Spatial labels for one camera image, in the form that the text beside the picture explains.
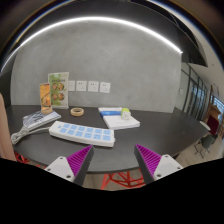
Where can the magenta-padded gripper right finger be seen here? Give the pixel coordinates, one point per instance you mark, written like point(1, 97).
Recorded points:
point(151, 162)

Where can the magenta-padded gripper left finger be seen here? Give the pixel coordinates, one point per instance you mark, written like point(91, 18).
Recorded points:
point(76, 162)

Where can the green and white charger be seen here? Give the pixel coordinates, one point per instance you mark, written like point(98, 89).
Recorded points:
point(125, 114)

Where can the white power strip blue sockets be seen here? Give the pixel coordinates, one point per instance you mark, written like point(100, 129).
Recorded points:
point(81, 133)

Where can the beige tape roll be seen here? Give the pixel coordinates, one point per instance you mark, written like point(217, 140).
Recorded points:
point(72, 113)

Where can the white and blue booklet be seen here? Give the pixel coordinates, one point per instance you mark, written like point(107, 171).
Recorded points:
point(115, 123)

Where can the grey plastic-wrapped magazine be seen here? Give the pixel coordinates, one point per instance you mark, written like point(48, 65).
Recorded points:
point(40, 118)

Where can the dark grey chair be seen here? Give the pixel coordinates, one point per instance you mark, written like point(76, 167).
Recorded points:
point(206, 141)

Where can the small orange menu sign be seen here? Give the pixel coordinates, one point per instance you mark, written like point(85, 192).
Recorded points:
point(46, 96)

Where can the large green menu sign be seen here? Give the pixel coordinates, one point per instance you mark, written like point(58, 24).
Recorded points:
point(58, 90)

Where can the person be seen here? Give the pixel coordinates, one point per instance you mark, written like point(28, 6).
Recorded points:
point(6, 133)

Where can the black-framed glass partition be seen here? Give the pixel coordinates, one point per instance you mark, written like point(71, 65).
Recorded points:
point(196, 95)

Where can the curved ceiling light strip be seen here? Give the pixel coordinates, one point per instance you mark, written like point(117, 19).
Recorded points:
point(96, 18)

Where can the white wall socket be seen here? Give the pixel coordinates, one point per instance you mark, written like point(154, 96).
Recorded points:
point(71, 85)
point(105, 87)
point(81, 85)
point(93, 86)

